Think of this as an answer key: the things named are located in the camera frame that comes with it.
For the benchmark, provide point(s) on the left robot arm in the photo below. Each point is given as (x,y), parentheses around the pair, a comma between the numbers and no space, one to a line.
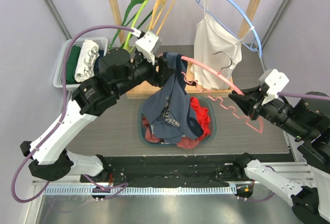
(117,74)

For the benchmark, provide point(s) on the lime green hanger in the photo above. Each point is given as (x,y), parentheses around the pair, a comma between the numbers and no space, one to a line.
(135,17)

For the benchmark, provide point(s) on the green folded shirt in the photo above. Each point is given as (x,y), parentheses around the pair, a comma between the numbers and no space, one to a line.
(72,64)

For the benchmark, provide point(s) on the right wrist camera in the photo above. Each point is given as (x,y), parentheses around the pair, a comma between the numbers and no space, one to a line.
(275,82)

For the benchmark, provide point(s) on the teal plastic tub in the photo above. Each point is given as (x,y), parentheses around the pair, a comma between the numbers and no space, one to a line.
(204,102)

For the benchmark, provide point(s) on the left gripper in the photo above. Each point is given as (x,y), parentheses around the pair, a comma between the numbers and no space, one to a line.
(158,78)

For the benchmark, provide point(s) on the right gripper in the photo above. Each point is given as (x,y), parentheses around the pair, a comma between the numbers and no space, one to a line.
(254,104)

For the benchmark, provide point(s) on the pink hanger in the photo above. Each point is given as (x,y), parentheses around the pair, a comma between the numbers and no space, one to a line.
(215,94)

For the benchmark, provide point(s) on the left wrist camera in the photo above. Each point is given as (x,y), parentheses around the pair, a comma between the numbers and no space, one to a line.
(147,43)

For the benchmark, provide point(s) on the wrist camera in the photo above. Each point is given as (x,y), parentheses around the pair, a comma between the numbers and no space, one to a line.
(275,82)
(147,43)

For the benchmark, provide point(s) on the white tank top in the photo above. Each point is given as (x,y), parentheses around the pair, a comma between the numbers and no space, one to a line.
(214,46)

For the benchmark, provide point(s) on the navy tank top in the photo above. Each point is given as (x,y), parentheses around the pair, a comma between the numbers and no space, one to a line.
(169,111)

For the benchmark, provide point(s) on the white plastic basket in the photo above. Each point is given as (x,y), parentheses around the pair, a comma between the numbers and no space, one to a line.
(101,41)

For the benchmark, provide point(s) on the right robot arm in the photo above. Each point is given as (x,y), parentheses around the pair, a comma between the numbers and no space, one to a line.
(305,117)

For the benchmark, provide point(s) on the maroon graphic tank top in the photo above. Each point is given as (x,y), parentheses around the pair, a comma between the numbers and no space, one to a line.
(185,142)

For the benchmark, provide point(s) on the green plastic hanger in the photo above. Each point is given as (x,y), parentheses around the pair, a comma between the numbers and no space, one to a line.
(129,15)

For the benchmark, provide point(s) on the yellow hanger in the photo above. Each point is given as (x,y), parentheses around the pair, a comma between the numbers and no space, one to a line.
(157,13)

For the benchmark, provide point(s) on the navy folded shirt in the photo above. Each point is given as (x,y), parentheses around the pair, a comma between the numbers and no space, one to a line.
(96,66)

